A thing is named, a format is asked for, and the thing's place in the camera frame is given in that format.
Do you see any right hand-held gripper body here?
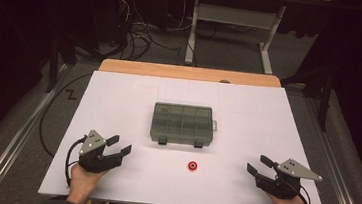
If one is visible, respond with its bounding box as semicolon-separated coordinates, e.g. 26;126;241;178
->
254;155;325;203

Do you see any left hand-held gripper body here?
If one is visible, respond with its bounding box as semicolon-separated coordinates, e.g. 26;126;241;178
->
76;128;114;175

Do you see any grey plastic compartment box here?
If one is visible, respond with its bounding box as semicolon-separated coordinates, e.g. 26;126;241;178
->
148;100;220;150

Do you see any person's left hand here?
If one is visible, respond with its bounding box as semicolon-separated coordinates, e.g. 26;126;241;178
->
67;163;108;204

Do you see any dark metal stand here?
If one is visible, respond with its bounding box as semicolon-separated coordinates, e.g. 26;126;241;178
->
44;32;79;97
276;65;337;133

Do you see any white-framed desk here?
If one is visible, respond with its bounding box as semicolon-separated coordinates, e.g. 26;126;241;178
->
183;0;332;81

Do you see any left hand-held gripper black cable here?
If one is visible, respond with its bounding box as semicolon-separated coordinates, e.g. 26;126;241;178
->
62;133;88;189

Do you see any hand-held gripper black cable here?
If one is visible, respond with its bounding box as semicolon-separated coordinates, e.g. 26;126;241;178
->
288;179;314;204
62;133;88;189

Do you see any right hand-held gripper black cable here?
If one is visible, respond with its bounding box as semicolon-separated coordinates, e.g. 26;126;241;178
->
288;179;314;204

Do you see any metal floor rail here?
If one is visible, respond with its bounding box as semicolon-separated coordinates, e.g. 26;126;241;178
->
0;57;73;204
293;90;362;204

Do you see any long black floor cable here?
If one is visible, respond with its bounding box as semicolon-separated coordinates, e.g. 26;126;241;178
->
36;68;93;161

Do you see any tangle of floor cables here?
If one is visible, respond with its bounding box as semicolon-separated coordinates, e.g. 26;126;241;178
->
107;0;187;66

